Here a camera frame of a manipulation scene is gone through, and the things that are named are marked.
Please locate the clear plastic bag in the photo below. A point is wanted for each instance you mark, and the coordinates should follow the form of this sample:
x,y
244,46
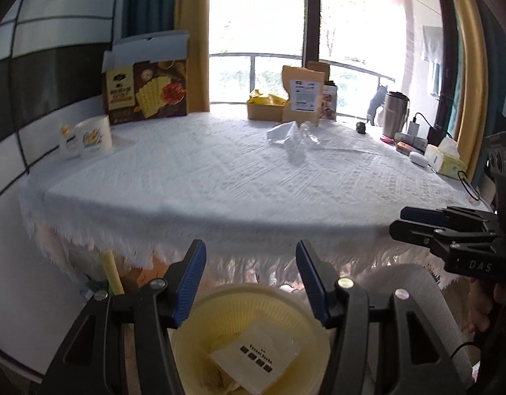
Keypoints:
x,y
290,135

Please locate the white lace tablecloth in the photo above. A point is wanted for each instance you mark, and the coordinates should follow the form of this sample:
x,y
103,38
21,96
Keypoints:
x,y
168,182

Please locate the yellow tissue box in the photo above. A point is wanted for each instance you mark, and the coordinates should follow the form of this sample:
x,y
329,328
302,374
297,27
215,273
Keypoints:
x,y
444,159

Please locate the white tube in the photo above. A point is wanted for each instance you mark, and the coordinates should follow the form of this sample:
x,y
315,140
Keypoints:
x,y
416,142

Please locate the orange cardboard box under table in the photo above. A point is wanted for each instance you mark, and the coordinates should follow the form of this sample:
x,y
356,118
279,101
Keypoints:
x,y
137,277

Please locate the yellow table leg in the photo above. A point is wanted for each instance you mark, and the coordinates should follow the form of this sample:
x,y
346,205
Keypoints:
x,y
107,260

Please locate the small dark figurine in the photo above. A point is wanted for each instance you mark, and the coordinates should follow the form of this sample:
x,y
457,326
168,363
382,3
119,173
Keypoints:
x,y
361,128

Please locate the white earbuds case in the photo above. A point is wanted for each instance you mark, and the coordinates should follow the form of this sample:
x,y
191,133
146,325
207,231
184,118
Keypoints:
x,y
418,159

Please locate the dark snack cracker box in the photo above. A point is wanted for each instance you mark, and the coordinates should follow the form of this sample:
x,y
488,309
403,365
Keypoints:
x,y
145,77

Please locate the white power adapter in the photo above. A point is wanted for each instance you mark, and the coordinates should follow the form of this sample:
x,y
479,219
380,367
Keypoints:
x,y
413,129

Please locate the steel thermos tumbler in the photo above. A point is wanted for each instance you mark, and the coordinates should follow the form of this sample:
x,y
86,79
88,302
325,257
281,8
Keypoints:
x,y
395,113

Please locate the grey cat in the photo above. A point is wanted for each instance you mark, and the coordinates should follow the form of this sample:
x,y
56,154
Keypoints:
x,y
376,102

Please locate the yellow curtain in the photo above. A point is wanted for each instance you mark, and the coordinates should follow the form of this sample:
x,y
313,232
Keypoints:
x,y
475,84
193,16

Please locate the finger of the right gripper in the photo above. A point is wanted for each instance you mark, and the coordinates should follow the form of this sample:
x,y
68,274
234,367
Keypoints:
x,y
424,216
435,238

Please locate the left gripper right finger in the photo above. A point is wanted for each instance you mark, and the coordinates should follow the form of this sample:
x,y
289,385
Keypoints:
x,y
338,303

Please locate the colourful holographic small box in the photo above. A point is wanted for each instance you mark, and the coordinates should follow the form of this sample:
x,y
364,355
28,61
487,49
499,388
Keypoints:
x,y
404,148

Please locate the person's right hand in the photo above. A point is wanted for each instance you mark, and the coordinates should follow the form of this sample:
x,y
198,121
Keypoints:
x,y
481,303

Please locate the white cartoon mug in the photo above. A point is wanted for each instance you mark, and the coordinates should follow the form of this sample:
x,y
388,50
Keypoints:
x,y
87,139

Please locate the left yellow curtain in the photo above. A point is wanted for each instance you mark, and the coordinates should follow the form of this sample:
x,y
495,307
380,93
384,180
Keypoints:
x,y
193,16

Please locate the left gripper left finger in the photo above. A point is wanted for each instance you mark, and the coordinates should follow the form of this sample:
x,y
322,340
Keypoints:
x,y
121,341

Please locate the white socks package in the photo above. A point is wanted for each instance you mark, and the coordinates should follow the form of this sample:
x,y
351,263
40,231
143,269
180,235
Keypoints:
x,y
259,356

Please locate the person's grey trouser leg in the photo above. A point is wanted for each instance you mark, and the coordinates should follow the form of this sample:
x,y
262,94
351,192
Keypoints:
x,y
413,291

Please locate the small photo printed carton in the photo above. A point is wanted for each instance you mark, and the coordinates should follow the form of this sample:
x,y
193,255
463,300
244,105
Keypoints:
x,y
330,90

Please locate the kraft paper pouch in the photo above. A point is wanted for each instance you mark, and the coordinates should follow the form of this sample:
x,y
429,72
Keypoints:
x,y
305,94

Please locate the cream plastic trash bin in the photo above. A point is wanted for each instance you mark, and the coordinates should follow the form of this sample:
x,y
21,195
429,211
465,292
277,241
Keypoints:
x,y
220,314

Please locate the small cardboard box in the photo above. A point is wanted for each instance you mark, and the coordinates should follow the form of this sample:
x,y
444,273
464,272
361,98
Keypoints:
x,y
265,107

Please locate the right yellow curtain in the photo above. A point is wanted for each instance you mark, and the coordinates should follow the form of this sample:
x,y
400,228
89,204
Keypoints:
x,y
475,84

